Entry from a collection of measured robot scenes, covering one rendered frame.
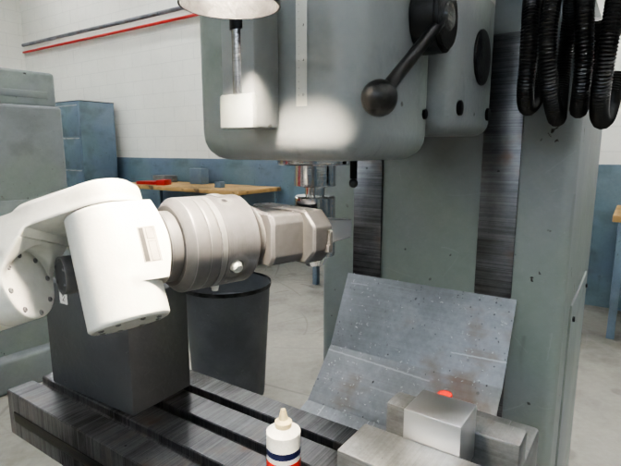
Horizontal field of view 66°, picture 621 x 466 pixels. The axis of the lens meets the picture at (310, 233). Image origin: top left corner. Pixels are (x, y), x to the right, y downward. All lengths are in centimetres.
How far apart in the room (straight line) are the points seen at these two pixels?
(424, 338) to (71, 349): 60
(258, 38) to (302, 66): 5
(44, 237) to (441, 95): 44
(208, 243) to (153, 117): 708
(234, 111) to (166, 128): 683
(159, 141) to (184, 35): 150
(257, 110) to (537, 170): 52
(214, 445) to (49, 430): 29
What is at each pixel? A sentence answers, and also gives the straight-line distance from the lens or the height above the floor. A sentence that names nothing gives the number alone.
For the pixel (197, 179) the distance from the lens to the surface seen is 637.
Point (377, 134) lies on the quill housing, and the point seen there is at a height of 133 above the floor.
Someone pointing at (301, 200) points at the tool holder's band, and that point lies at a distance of 54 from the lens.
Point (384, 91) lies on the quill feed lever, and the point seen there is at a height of 137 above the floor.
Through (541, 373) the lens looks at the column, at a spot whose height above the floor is 96.
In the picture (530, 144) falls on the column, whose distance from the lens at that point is 84.
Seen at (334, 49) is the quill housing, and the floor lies 141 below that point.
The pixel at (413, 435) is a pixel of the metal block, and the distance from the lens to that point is 55.
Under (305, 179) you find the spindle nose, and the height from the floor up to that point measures 129.
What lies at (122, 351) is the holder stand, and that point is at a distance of 81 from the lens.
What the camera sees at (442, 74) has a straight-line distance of 60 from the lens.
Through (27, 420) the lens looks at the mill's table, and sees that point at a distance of 97.
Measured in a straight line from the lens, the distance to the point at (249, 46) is 45.
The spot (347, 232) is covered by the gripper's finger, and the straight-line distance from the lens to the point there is 55.
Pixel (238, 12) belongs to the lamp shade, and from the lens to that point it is 42.
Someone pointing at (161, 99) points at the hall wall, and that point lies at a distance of 738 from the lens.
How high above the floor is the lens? 132
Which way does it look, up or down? 10 degrees down
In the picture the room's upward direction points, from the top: straight up
